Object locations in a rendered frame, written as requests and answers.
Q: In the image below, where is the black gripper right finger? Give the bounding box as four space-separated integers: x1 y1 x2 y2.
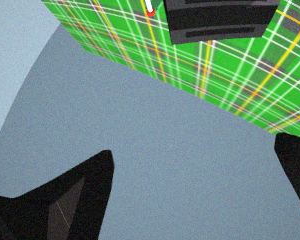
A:
274 132 300 201

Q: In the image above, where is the grey pin with red handle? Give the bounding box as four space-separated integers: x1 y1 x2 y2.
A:
145 0 155 16

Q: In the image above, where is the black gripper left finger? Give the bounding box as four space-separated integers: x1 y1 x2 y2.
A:
0 151 115 240

